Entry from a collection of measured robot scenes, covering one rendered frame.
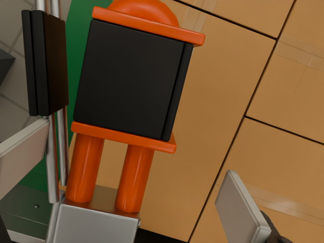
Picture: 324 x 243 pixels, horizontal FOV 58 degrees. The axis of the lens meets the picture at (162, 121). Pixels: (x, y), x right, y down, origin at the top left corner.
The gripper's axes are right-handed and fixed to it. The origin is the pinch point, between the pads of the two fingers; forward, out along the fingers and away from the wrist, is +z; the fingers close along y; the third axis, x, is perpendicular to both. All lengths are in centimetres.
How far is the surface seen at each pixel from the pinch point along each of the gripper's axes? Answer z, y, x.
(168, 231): 54, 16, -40
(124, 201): 1.9, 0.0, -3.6
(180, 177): 54, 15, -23
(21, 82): 108, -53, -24
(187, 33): 1.2, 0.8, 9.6
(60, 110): 4.2, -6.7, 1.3
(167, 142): 0.8, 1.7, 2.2
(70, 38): 108, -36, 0
